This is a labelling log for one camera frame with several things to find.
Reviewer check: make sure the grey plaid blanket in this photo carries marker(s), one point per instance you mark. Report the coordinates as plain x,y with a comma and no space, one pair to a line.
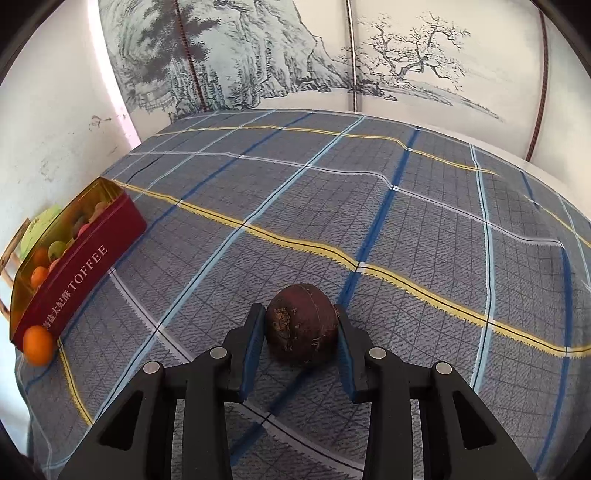
369,230

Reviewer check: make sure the large yellow-green round fruit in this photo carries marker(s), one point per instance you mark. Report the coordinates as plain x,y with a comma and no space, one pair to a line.
38,227

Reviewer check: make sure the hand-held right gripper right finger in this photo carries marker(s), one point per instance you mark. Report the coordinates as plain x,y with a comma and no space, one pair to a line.
344,362

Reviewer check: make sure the ink landscape wall painting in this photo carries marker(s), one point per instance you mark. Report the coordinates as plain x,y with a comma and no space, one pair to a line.
277,50

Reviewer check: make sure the red candy tin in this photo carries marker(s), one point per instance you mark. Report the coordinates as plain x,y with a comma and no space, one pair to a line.
87,263

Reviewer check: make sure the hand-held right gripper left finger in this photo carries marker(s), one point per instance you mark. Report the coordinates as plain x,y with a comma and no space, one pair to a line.
252,353

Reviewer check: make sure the dark brown round fruit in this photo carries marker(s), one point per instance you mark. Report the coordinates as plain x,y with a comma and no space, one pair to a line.
301,325

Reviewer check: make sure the large orange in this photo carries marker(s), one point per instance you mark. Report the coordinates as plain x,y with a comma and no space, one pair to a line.
38,346

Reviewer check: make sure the small green fruit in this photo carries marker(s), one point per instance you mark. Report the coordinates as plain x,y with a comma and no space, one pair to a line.
57,249

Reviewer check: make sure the wooden chair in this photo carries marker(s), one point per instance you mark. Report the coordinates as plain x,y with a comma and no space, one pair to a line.
10,265

